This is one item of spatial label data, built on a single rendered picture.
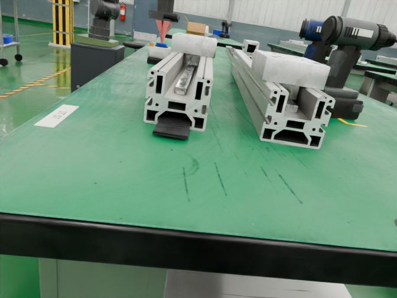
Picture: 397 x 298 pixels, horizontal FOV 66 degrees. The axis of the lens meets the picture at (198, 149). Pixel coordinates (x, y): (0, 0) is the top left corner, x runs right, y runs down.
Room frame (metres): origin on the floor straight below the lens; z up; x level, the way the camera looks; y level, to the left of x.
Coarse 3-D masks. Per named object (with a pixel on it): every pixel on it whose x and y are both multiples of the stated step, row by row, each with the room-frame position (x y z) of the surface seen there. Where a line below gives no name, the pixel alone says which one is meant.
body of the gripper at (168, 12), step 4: (160, 0) 1.12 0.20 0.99; (164, 0) 1.12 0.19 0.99; (168, 0) 1.12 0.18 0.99; (172, 0) 1.13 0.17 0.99; (160, 4) 1.12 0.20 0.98; (164, 4) 1.12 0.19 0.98; (168, 4) 1.12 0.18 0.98; (172, 4) 1.13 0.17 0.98; (160, 8) 1.12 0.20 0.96; (164, 8) 1.12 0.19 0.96; (168, 8) 1.12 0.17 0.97; (172, 8) 1.14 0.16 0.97; (148, 12) 1.12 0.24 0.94; (156, 12) 1.11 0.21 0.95; (160, 12) 1.11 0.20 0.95; (164, 12) 1.11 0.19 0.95; (168, 12) 1.12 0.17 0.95; (172, 12) 1.14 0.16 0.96; (164, 16) 1.13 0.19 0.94; (168, 16) 1.12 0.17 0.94; (172, 16) 1.12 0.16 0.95; (176, 16) 1.12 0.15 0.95
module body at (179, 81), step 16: (160, 64) 0.53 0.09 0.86; (176, 64) 0.63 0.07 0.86; (208, 64) 0.64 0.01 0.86; (160, 80) 0.51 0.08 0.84; (176, 80) 0.63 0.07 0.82; (192, 80) 0.66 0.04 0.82; (208, 80) 0.50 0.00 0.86; (160, 96) 0.47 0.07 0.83; (176, 96) 0.49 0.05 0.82; (192, 96) 0.51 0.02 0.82; (208, 96) 0.47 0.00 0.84; (144, 112) 0.47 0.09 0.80; (160, 112) 0.47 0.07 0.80; (192, 112) 0.47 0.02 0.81; (192, 128) 0.47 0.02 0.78
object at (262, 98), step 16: (240, 64) 0.96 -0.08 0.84; (240, 80) 0.88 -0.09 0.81; (256, 80) 0.62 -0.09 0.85; (256, 96) 0.58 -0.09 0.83; (272, 96) 0.50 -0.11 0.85; (304, 96) 0.54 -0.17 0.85; (320, 96) 0.48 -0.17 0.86; (256, 112) 0.55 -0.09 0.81; (272, 112) 0.47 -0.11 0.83; (288, 112) 0.51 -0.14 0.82; (304, 112) 0.51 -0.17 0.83; (320, 112) 0.48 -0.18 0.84; (256, 128) 0.52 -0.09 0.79; (272, 128) 0.47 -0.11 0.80; (288, 128) 0.48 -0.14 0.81; (304, 128) 0.48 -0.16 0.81; (320, 128) 0.49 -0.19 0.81; (288, 144) 0.48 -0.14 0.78; (304, 144) 0.48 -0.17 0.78; (320, 144) 0.48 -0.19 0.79
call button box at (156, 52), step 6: (150, 48) 1.11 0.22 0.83; (156, 48) 1.11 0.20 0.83; (162, 48) 1.11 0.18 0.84; (168, 48) 1.11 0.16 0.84; (150, 54) 1.11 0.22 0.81; (156, 54) 1.11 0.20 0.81; (162, 54) 1.11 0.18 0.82; (168, 54) 1.11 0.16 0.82; (150, 60) 1.11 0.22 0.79; (156, 60) 1.11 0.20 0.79
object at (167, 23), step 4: (152, 12) 1.11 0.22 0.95; (152, 16) 1.11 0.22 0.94; (156, 16) 1.11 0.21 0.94; (160, 16) 1.11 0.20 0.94; (164, 20) 1.11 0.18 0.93; (168, 20) 1.11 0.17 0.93; (164, 24) 1.12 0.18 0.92; (168, 24) 1.12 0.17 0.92; (164, 28) 1.12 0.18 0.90; (168, 28) 1.17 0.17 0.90; (164, 32) 1.13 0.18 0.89; (164, 36) 1.15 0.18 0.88
